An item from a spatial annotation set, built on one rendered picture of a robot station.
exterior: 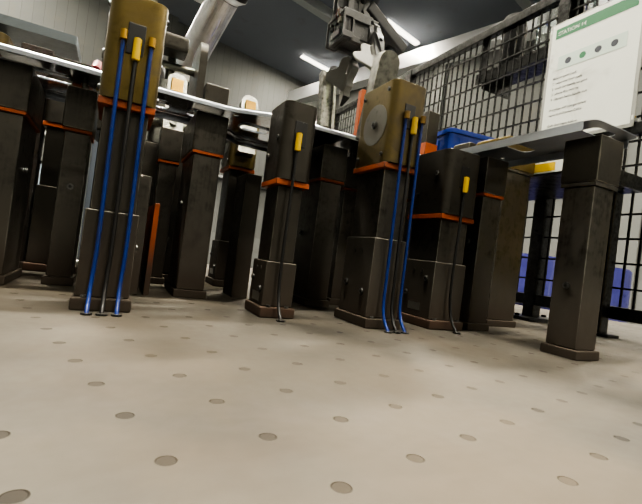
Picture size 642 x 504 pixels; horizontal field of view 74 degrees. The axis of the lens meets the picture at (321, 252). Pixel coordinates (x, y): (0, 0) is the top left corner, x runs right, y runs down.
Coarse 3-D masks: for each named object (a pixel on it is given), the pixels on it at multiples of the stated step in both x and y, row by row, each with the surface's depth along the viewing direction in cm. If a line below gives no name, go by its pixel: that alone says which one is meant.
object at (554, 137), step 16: (560, 128) 56; (576, 128) 54; (608, 128) 54; (496, 144) 65; (512, 144) 62; (528, 144) 65; (544, 144) 64; (560, 144) 63; (624, 144) 58; (512, 160) 74; (528, 160) 71; (544, 160) 68
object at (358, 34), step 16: (336, 0) 82; (352, 0) 80; (368, 0) 82; (336, 16) 80; (352, 16) 78; (368, 16) 80; (336, 32) 80; (352, 32) 79; (368, 32) 81; (336, 48) 83; (352, 48) 83
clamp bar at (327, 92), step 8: (320, 80) 98; (320, 88) 97; (328, 88) 98; (320, 96) 97; (328, 96) 98; (320, 104) 96; (328, 104) 98; (320, 112) 96; (328, 112) 97; (320, 120) 95; (328, 120) 97
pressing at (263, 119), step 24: (0, 48) 51; (48, 72) 60; (72, 72) 59; (96, 72) 55; (48, 96) 69; (168, 96) 64; (192, 96) 61; (240, 120) 71; (264, 120) 69; (240, 144) 84; (264, 144) 86; (336, 144) 78
